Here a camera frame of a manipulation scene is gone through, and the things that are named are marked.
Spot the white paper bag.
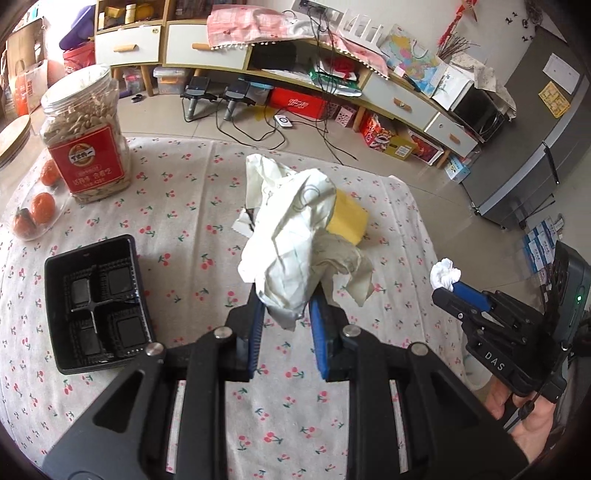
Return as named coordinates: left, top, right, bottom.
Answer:
left=233, top=154, right=374, bottom=330

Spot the white tissue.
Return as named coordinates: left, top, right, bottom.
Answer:
left=430, top=258, right=462, bottom=291

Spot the black plastic food tray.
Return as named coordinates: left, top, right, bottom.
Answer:
left=44, top=234, right=155, bottom=375

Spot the person's right hand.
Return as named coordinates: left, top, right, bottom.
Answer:
left=485, top=377, right=556, bottom=463

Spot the yellow green sponge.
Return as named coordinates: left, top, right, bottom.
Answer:
left=327, top=189, right=369, bottom=245

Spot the cherry print tablecloth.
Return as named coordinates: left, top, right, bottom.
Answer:
left=1, top=137, right=465, bottom=479

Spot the grey refrigerator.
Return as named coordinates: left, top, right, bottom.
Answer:
left=462, top=27, right=590, bottom=230

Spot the red gift box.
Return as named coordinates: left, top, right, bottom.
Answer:
left=269, top=87, right=327, bottom=119

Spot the clear glass dome bowl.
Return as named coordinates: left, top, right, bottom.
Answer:
left=11, top=159, right=69, bottom=241

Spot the orange tangerine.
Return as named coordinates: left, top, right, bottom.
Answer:
left=30, top=192, right=56, bottom=225
left=39, top=159, right=61, bottom=187
left=12, top=208, right=37, bottom=240

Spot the black microwave oven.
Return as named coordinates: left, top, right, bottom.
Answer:
left=450, top=86, right=507, bottom=143

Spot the red label seed jar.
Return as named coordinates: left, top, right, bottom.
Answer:
left=40, top=64, right=131, bottom=204

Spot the colourful map poster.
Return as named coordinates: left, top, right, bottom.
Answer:
left=380, top=25, right=448, bottom=97

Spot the pink cloth on cabinet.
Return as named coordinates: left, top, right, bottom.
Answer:
left=206, top=5, right=389, bottom=78

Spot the long wooden tv cabinet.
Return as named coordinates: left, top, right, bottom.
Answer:
left=94, top=1, right=478, bottom=158

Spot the purple hat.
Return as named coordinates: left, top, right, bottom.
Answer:
left=59, top=5, right=95, bottom=51

